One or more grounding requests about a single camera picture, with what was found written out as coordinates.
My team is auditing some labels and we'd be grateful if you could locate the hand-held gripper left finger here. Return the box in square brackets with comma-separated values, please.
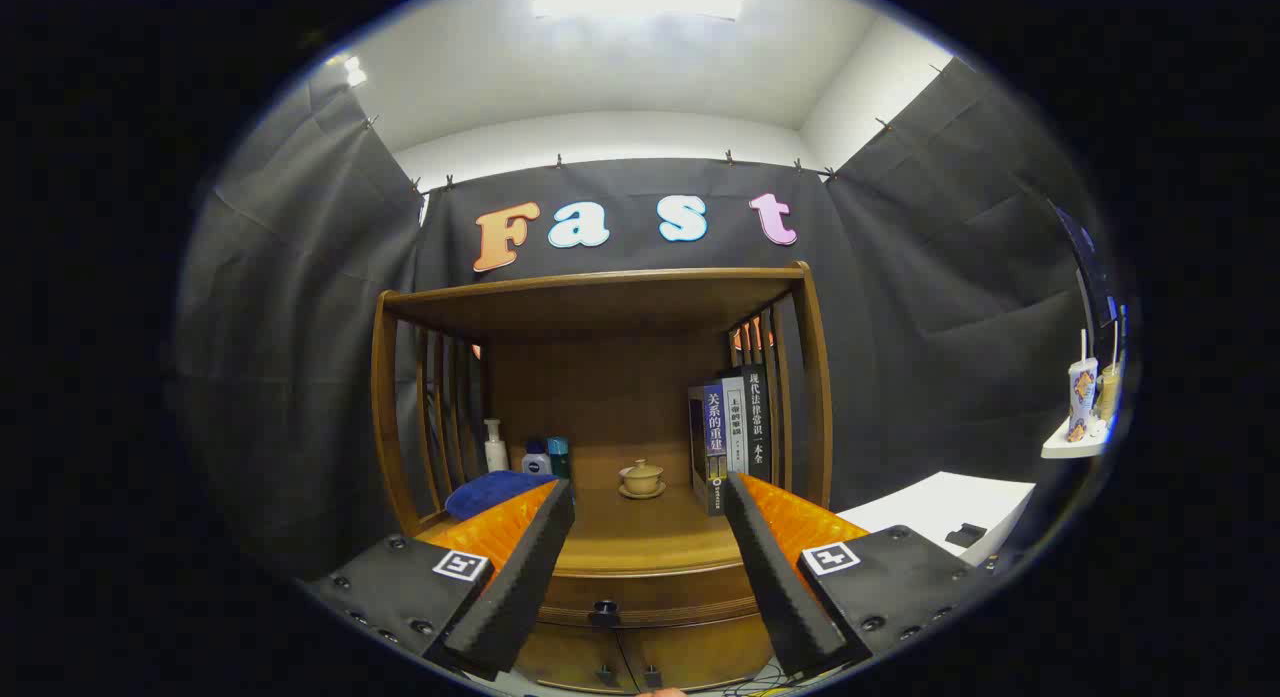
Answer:
[305, 477, 576, 683]

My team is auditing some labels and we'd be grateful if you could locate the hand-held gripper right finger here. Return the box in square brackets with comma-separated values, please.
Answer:
[722, 471, 1001, 678]

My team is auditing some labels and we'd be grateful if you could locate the wooden drawer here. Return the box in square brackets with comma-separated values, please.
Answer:
[538, 565, 761, 630]

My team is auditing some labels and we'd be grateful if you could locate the wooden countertop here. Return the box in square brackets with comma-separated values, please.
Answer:
[420, 482, 771, 578]

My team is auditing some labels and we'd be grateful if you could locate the wooden cabinet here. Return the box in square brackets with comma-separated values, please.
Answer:
[370, 261, 836, 693]

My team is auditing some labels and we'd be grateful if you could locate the blue folded towel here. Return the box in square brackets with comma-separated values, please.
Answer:
[445, 470, 556, 523]

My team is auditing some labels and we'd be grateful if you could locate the book with white spine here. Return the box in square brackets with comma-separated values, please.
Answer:
[720, 376, 749, 475]

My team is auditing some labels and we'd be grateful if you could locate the beige lidded teacup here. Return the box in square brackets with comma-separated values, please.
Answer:
[617, 459, 667, 500]

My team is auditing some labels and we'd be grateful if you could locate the book with black spine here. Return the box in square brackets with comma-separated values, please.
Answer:
[742, 365, 773, 483]

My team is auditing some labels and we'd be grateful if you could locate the book with blue spine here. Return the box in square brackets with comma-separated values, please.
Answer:
[687, 381, 728, 517]

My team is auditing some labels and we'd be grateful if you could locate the white table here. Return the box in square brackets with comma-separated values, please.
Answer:
[835, 471, 1038, 568]

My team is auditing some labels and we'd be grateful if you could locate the small white shelf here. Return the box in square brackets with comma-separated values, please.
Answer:
[1040, 417, 1113, 460]

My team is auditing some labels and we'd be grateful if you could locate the black backdrop cloth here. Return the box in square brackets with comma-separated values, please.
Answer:
[170, 57, 1126, 583]

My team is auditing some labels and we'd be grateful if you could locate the patterned drink cup with straw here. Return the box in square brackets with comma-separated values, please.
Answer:
[1067, 329, 1099, 444]

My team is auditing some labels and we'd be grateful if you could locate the tan drink cup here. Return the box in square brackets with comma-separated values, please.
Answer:
[1098, 322, 1123, 423]

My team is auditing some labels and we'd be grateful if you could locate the tangle of cables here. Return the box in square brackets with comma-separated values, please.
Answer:
[720, 662, 801, 696]

